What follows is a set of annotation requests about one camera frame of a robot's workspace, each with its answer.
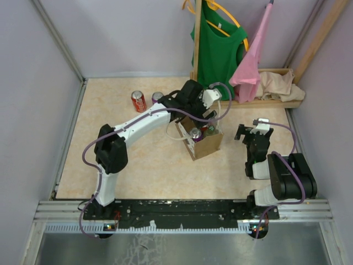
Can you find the aluminium rail frame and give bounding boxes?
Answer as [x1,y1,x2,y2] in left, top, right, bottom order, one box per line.
[34,199,334,222]

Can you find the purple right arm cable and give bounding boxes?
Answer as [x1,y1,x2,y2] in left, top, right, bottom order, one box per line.
[255,119,307,240]

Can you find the purple soda can front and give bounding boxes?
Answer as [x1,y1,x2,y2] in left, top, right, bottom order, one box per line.
[189,128,203,142]

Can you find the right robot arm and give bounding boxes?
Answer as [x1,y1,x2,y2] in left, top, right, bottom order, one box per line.
[234,120,317,219]

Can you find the red cola can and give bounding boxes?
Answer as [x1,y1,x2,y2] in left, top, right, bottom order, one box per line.
[131,91,147,113]

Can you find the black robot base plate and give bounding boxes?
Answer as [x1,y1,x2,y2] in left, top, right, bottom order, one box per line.
[83,199,266,229]

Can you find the pink shirt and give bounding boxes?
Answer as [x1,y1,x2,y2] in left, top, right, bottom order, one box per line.
[229,1,274,103]

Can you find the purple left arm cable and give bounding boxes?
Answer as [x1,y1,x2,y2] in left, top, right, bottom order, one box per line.
[79,82,233,238]

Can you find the green glass bottle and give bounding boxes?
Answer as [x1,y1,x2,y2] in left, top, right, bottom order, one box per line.
[204,125,219,137]

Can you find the beige crumpled cloth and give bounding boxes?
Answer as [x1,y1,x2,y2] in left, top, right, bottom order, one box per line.
[255,70,306,102]

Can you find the green tank top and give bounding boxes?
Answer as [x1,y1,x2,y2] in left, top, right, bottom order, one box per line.
[197,1,248,100]

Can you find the yellow clothes hanger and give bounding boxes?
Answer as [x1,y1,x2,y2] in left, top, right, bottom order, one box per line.
[181,0,250,52]

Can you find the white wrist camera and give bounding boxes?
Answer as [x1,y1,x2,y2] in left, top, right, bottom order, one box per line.
[202,89,222,109]
[250,118,270,135]

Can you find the red soda can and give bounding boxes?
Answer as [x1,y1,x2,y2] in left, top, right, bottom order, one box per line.
[200,126,208,133]

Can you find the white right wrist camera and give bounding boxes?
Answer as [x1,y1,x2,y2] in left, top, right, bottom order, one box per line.
[250,118,270,135]

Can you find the purple soda can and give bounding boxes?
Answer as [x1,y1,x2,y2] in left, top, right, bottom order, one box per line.
[189,128,203,142]
[151,92,164,104]

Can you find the white cable duct strip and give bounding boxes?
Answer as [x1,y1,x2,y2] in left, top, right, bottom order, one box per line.
[44,221,252,235]

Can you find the wooden clothes rack frame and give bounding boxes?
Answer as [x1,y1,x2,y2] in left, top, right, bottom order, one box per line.
[190,1,349,109]

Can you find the brown canvas tote bag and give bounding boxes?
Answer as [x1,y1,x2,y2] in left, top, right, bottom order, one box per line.
[165,93,224,161]

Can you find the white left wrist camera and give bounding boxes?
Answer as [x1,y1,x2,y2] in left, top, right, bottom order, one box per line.
[202,89,222,109]

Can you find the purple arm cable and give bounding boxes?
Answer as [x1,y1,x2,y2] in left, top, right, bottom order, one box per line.
[255,119,307,240]
[79,82,233,238]

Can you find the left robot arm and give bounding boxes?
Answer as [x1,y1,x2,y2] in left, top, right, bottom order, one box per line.
[94,80,221,219]

